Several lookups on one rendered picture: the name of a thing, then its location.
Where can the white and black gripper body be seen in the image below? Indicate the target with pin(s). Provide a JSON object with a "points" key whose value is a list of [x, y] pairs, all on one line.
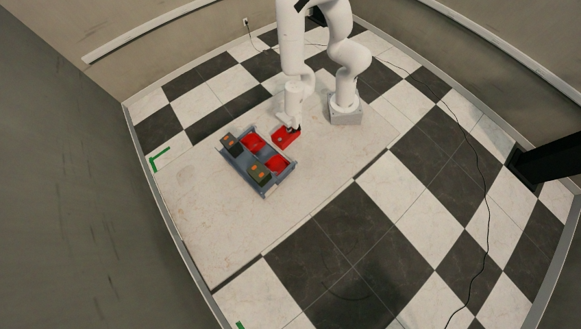
{"points": [[296, 121]]}

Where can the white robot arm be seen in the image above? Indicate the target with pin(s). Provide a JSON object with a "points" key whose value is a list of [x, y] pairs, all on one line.
{"points": [[290, 19]]}

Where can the red bin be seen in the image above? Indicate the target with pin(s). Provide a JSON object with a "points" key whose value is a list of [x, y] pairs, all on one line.
{"points": [[277, 163], [287, 139], [250, 140]]}

